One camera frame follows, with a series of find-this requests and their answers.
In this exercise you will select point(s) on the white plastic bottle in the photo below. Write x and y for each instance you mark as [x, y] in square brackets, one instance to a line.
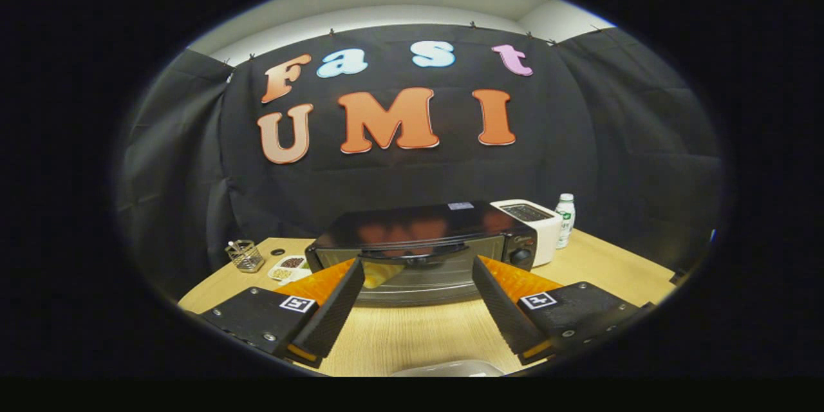
[565, 219]

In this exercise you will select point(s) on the black toaster oven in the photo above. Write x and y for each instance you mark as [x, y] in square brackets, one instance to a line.
[425, 232]

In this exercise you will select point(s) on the white divided snack dish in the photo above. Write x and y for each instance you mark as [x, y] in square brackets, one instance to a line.
[290, 266]

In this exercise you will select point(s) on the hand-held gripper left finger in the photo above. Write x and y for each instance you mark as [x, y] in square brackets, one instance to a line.
[338, 309]

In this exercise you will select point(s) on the white oval plate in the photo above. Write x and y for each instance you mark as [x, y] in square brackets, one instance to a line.
[450, 369]

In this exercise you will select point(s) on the white pop-up toaster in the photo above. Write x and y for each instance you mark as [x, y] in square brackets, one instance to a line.
[544, 232]

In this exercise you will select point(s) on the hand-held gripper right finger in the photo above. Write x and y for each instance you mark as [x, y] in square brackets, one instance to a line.
[499, 309]

